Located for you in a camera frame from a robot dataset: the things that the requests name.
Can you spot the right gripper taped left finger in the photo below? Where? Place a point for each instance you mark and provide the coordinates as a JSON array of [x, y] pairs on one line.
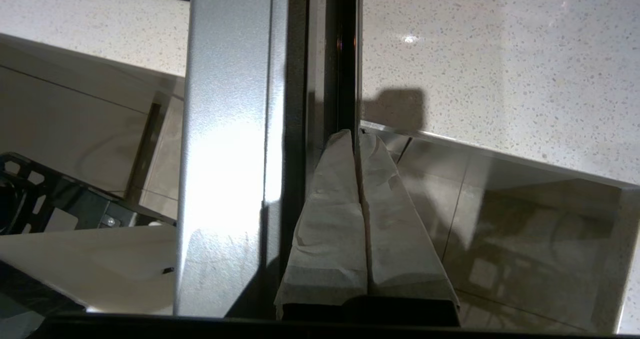
[[330, 229]]

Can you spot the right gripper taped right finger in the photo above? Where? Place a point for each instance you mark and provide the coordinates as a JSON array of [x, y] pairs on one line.
[[395, 239]]

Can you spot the dark glass microwave door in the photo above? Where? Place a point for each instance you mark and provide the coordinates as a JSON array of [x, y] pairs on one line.
[[225, 129]]

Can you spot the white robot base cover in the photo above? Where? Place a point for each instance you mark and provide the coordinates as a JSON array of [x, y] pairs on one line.
[[100, 264]]

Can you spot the black perforated robot bracket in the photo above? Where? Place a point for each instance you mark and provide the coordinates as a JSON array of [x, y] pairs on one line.
[[45, 199]]

